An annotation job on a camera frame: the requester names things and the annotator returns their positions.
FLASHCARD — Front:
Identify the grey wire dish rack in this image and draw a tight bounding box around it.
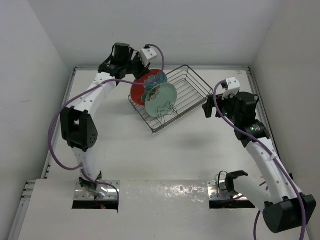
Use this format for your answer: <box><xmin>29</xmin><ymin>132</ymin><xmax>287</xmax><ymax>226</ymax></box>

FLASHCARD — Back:
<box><xmin>128</xmin><ymin>65</ymin><xmax>213</xmax><ymax>134</ymax></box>

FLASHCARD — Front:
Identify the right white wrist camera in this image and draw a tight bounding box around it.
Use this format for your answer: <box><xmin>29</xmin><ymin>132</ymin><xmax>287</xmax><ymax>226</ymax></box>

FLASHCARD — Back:
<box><xmin>221</xmin><ymin>77</ymin><xmax>241</xmax><ymax>100</ymax></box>

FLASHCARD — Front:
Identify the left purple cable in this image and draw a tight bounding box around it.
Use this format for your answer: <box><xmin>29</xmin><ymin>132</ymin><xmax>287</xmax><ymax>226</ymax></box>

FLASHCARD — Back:
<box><xmin>47</xmin><ymin>43</ymin><xmax>166</xmax><ymax>202</ymax></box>

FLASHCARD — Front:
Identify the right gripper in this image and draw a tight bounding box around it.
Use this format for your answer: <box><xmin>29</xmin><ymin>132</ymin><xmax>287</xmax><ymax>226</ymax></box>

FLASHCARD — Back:
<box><xmin>202</xmin><ymin>90</ymin><xmax>240</xmax><ymax>124</ymax></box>

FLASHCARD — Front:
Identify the green flower plate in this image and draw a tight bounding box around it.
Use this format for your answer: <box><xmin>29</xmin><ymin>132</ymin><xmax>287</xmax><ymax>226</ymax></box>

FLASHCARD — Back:
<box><xmin>145</xmin><ymin>82</ymin><xmax>178</xmax><ymax>118</ymax></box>

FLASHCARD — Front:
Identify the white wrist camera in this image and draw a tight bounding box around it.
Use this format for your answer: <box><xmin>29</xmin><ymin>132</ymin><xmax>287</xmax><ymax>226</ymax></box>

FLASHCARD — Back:
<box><xmin>221</xmin><ymin>77</ymin><xmax>241</xmax><ymax>100</ymax></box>
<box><xmin>139</xmin><ymin>47</ymin><xmax>158</xmax><ymax>67</ymax></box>

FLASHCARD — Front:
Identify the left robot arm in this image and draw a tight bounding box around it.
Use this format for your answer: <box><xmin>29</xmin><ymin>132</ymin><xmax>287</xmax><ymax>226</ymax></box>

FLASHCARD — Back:
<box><xmin>60</xmin><ymin>43</ymin><xmax>157</xmax><ymax>192</ymax></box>

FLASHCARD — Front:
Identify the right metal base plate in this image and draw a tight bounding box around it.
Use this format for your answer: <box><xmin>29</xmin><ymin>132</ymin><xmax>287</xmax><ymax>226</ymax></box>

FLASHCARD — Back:
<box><xmin>207</xmin><ymin>180</ymin><xmax>247</xmax><ymax>201</ymax></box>

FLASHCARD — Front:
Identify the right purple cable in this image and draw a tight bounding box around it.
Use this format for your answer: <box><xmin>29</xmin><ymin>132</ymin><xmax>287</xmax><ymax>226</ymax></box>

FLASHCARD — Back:
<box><xmin>212</xmin><ymin>80</ymin><xmax>307</xmax><ymax>240</ymax></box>

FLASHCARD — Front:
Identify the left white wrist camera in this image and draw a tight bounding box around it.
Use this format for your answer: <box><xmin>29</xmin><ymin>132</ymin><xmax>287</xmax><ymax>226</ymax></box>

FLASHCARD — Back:
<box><xmin>139</xmin><ymin>47</ymin><xmax>158</xmax><ymax>67</ymax></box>

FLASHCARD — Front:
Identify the metal base plate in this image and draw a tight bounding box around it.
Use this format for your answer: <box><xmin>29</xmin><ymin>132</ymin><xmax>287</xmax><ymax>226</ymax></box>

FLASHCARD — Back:
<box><xmin>207</xmin><ymin>180</ymin><xmax>247</xmax><ymax>201</ymax></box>
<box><xmin>73</xmin><ymin>181</ymin><xmax>120</xmax><ymax>202</ymax></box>

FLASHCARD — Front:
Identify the purple cable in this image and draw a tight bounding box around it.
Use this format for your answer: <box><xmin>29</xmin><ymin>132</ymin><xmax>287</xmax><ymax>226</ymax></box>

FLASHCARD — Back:
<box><xmin>212</xmin><ymin>80</ymin><xmax>307</xmax><ymax>240</ymax></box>
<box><xmin>47</xmin><ymin>43</ymin><xmax>166</xmax><ymax>202</ymax></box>

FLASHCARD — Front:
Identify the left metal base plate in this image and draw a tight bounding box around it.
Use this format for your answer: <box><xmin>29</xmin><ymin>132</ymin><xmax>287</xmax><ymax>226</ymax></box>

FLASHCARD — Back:
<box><xmin>73</xmin><ymin>181</ymin><xmax>120</xmax><ymax>202</ymax></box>

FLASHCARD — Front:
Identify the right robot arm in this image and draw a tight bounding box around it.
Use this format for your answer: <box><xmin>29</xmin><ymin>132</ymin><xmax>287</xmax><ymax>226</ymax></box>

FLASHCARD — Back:
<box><xmin>202</xmin><ymin>91</ymin><xmax>317</xmax><ymax>240</ymax></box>

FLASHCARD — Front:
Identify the red and teal plate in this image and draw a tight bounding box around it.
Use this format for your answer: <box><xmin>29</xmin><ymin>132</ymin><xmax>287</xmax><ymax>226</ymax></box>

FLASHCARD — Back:
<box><xmin>130</xmin><ymin>69</ymin><xmax>168</xmax><ymax>106</ymax></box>

